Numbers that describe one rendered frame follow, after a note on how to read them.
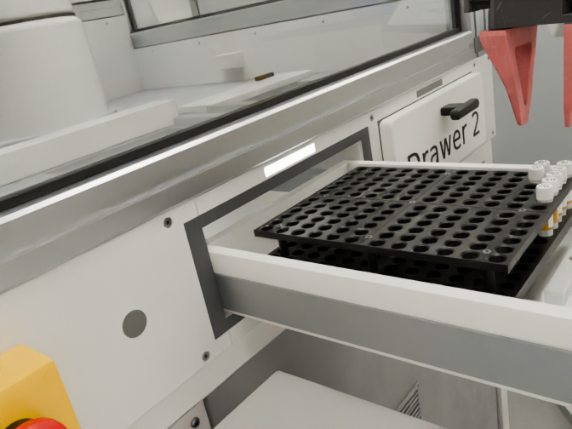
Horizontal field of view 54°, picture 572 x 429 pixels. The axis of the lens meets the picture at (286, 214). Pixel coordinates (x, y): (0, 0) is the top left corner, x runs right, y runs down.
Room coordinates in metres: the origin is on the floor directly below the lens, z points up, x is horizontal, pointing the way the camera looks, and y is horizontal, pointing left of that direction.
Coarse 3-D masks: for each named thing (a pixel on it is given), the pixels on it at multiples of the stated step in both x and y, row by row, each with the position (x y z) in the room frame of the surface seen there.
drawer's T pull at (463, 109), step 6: (468, 102) 0.74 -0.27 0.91; (474, 102) 0.75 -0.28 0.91; (444, 108) 0.74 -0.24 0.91; (450, 108) 0.74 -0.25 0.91; (456, 108) 0.72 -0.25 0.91; (462, 108) 0.72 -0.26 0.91; (468, 108) 0.73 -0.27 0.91; (474, 108) 0.75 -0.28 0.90; (444, 114) 0.74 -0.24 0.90; (450, 114) 0.71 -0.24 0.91; (456, 114) 0.71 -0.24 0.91; (462, 114) 0.72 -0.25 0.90
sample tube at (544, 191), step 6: (540, 186) 0.40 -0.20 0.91; (546, 186) 0.40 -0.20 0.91; (552, 186) 0.40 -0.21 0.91; (540, 192) 0.40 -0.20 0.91; (546, 192) 0.39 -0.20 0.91; (552, 192) 0.39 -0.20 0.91; (540, 198) 0.40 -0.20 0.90; (546, 198) 0.39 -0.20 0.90; (552, 198) 0.39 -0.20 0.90; (552, 216) 0.40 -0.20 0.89; (546, 222) 0.39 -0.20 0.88; (552, 222) 0.39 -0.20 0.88; (546, 228) 0.39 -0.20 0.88; (552, 228) 0.40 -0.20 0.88; (540, 234) 0.40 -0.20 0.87; (546, 234) 0.39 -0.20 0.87; (552, 234) 0.40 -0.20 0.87
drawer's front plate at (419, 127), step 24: (432, 96) 0.75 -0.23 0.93; (456, 96) 0.79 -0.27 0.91; (480, 96) 0.85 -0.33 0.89; (384, 120) 0.66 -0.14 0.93; (408, 120) 0.68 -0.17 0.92; (432, 120) 0.73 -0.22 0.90; (456, 120) 0.78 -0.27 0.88; (480, 120) 0.85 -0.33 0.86; (384, 144) 0.66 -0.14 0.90; (408, 144) 0.68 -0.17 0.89; (432, 144) 0.72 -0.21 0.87; (456, 144) 0.78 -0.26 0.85; (480, 144) 0.84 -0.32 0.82
